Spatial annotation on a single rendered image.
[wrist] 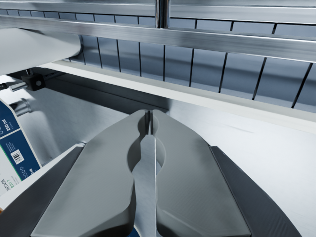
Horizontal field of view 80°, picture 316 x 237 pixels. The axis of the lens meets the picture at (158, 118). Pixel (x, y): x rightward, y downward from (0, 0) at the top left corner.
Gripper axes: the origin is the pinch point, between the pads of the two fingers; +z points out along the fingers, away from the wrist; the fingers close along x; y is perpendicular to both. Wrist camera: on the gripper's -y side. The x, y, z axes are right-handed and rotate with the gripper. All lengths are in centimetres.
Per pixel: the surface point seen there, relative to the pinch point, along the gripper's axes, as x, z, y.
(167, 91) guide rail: 1.7, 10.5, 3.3
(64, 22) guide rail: -8.8, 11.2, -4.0
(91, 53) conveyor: -10.0, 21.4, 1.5
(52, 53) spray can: -14.2, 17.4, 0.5
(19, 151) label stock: -37, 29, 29
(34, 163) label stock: -35, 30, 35
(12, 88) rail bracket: -26.5, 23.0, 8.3
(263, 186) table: 18.6, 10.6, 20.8
